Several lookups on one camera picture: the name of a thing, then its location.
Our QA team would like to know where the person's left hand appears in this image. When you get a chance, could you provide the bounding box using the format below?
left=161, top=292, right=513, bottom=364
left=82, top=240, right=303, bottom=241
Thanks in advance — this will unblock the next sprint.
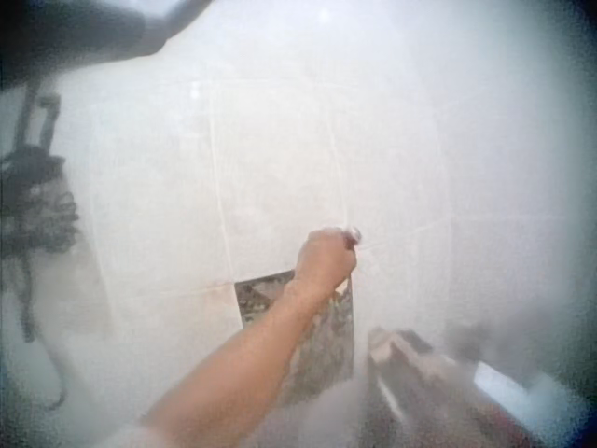
left=289, top=227, right=359, bottom=297

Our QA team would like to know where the small metal scraping tool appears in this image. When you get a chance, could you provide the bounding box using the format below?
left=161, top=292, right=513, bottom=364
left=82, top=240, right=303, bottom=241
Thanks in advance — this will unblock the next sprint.
left=341, top=224, right=365, bottom=247

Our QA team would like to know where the exposed mortar patch without tile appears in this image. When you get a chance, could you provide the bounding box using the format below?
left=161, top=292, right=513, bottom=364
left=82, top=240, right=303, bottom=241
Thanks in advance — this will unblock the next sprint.
left=233, top=269, right=358, bottom=408

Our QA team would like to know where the brown box of tiles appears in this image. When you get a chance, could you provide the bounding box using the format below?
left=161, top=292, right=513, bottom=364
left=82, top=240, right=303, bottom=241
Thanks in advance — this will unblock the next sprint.
left=365, top=326, right=531, bottom=448

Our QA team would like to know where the white and blue box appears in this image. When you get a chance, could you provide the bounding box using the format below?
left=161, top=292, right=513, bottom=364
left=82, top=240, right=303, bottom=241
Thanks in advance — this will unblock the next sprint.
left=471, top=359, right=563, bottom=424

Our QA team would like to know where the dark overhead fixture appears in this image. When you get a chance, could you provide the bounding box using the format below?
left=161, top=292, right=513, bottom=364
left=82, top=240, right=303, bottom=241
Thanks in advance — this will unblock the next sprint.
left=0, top=0, right=190, bottom=92

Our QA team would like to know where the dark hanging cable bundle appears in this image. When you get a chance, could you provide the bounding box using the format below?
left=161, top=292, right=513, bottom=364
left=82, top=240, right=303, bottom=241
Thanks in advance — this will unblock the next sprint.
left=0, top=91, right=81, bottom=347

